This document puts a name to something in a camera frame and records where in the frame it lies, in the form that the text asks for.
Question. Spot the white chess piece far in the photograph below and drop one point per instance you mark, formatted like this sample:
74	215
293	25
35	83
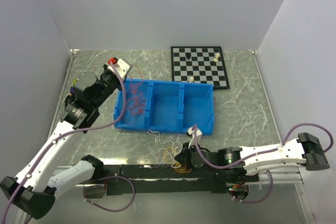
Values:
217	56

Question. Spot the aluminium rail frame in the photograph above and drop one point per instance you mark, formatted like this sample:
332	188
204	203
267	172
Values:
279	177

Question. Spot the black and white chessboard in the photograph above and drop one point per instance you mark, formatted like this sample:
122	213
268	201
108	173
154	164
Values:
201	66

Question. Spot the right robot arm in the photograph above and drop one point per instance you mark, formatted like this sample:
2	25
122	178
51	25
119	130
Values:
305	151

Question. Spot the colourful toy block car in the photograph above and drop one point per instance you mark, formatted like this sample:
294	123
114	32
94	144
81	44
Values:
73	85

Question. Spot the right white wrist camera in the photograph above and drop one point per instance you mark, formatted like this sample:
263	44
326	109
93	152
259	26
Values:
194	134

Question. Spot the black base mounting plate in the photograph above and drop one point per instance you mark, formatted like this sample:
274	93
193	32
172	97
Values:
115	180

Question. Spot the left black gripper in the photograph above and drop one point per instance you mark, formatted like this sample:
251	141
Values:
106	70

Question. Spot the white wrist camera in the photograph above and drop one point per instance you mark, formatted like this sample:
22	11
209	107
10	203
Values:
194	134
122	68

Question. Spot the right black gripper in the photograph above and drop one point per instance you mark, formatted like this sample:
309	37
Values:
184	157

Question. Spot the blue three-compartment plastic bin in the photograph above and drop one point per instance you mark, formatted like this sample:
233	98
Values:
165	106

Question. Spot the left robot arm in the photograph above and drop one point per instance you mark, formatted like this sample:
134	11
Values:
35	189

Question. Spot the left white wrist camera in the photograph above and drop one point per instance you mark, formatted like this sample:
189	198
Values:
122	68

